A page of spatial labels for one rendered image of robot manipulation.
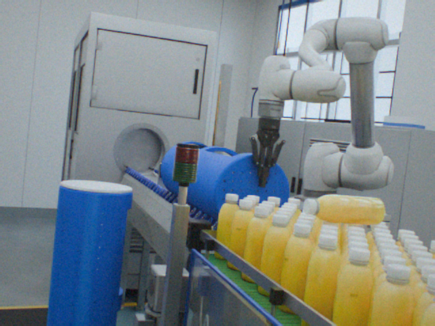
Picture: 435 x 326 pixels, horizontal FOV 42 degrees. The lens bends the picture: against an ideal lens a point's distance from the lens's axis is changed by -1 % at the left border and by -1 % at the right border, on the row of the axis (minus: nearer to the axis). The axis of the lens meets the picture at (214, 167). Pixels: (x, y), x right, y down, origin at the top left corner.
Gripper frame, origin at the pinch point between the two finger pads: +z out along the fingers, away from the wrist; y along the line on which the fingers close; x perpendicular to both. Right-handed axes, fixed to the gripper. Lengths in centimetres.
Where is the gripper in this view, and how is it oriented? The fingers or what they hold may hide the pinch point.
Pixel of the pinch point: (262, 176)
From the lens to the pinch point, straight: 199.4
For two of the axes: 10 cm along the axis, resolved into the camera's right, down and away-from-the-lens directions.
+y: 9.5, 0.9, 3.1
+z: -1.1, 9.9, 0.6
